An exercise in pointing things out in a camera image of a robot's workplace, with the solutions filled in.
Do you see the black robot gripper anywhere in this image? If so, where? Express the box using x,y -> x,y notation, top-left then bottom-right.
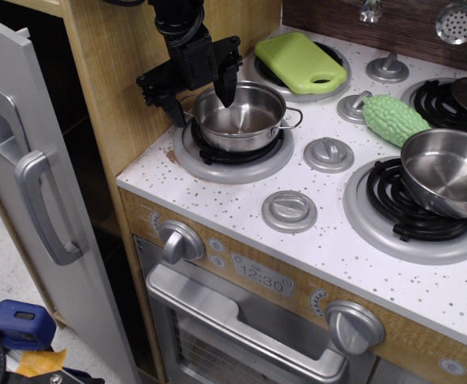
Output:
136,26 -> 242,128

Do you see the small steel pot with handles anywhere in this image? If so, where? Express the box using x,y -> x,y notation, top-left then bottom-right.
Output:
185,81 -> 303,152

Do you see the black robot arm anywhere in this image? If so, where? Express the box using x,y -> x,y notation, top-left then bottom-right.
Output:
137,1 -> 242,127

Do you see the back left stove burner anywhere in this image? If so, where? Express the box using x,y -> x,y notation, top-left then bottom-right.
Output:
244,41 -> 352,103

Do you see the stove burner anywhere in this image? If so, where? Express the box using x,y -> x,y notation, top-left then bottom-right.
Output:
244,41 -> 352,103
400,78 -> 467,132
342,158 -> 467,265
173,122 -> 294,185

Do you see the front left stove burner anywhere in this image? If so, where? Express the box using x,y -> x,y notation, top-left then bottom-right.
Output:
173,122 -> 294,185

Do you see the front right stove burner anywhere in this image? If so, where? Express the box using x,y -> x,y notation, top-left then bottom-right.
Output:
342,158 -> 467,265

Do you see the back right stove burner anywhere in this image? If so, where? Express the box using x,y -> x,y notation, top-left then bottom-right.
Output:
400,78 -> 467,132

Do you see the steel frying pan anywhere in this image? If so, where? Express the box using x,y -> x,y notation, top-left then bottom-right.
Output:
401,129 -> 467,218

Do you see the green plastic cutting board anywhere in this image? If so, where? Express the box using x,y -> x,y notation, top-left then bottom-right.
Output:
255,32 -> 348,94

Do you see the grey stovetop knob middle front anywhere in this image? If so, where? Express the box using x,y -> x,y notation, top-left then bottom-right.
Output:
303,137 -> 354,174

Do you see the grey stovetop knob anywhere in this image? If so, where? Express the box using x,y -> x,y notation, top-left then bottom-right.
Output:
337,90 -> 373,125
365,53 -> 409,83
303,137 -> 354,174
261,190 -> 317,234

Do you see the left silver oven dial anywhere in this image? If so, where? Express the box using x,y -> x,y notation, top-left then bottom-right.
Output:
159,219 -> 206,265

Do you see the silver oven dial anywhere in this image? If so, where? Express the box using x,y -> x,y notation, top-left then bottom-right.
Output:
159,219 -> 206,265
325,300 -> 385,356

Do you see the grey stovetop knob middle back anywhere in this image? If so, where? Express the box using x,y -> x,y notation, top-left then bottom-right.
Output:
337,90 -> 373,125

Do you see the oven clock display panel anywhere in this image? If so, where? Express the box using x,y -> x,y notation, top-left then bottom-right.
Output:
231,253 -> 296,298

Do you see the grey toy fridge door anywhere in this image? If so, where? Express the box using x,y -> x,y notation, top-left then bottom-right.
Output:
0,23 -> 140,383

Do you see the hanging clear utensil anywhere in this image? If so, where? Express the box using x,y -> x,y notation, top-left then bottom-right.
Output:
359,0 -> 383,24

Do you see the green toy bitter melon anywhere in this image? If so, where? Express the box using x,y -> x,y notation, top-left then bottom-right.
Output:
362,94 -> 431,148

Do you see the silver oven door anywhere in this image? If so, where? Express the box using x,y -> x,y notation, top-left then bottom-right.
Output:
134,237 -> 378,383

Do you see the hanging steel strainer ladle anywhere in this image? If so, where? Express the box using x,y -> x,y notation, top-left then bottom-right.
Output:
435,1 -> 467,46

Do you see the right silver oven dial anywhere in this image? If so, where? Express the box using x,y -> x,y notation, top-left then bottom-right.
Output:
325,300 -> 385,356

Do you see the blue clamp tool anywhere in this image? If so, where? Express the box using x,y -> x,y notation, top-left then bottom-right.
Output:
0,299 -> 57,350

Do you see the silver fridge door handle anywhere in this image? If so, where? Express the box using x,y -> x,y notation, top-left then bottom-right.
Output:
14,150 -> 82,266

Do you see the upper silver fridge handle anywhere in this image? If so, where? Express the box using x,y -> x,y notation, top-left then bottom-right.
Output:
0,91 -> 30,165

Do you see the silver oven door handle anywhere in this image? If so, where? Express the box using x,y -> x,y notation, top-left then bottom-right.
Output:
146,265 -> 348,383

